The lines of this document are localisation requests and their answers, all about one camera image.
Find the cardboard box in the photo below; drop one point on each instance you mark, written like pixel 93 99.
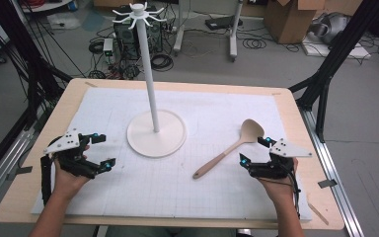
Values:
pixel 286 19

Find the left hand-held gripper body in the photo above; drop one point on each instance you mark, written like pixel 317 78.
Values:
pixel 66 142

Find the wooden spoon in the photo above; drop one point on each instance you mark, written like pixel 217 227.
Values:
pixel 249 132

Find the black metal frame stand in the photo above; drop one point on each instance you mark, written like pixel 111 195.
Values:
pixel 335 56
pixel 29 65

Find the black table clip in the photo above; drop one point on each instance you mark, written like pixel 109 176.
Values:
pixel 327 183
pixel 21 171

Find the white stand leg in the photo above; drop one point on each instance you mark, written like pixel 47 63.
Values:
pixel 233 36
pixel 179 36

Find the thin wooden strip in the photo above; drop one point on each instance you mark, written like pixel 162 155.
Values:
pixel 318 214

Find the white flat board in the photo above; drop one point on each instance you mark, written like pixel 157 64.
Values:
pixel 342 52

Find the black computer tower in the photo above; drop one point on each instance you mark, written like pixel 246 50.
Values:
pixel 128 36

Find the flat black device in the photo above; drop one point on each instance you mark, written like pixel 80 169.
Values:
pixel 222 22

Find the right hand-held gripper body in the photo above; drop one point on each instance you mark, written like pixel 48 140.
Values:
pixel 286 149

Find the white power adapter box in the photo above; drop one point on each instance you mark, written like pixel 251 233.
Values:
pixel 108 46

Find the white utensil stand with hooks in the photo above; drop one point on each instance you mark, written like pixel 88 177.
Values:
pixel 151 92

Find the white grid mat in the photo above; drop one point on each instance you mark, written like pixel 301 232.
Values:
pixel 210 108

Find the person's right hand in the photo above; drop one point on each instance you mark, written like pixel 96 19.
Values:
pixel 278 187

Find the person's left hand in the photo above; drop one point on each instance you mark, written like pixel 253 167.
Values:
pixel 66 181

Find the aluminium rail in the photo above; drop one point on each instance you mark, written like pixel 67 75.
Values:
pixel 3 164
pixel 329 164

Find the grey rounded appliance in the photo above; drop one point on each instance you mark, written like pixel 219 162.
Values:
pixel 332 28

